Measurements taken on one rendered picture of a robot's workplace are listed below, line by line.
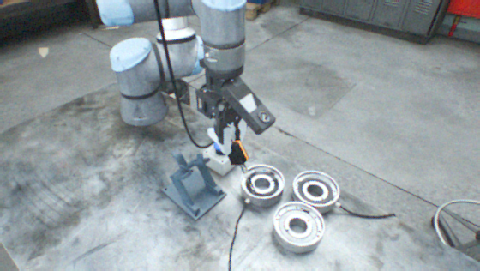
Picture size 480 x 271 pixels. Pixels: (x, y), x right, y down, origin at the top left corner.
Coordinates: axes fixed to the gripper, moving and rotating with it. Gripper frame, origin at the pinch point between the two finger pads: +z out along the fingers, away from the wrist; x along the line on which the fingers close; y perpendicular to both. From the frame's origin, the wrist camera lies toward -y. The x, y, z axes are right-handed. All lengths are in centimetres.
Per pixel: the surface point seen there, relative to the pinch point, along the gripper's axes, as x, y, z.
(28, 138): 28, 57, 13
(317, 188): -12.1, -16.1, 11.3
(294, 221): -0.8, -17.2, 11.7
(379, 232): -11.8, -31.9, 13.1
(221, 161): -0.9, 5.3, 8.6
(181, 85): -62, 105, 54
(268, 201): -0.4, -10.3, 10.2
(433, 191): -123, -41, 93
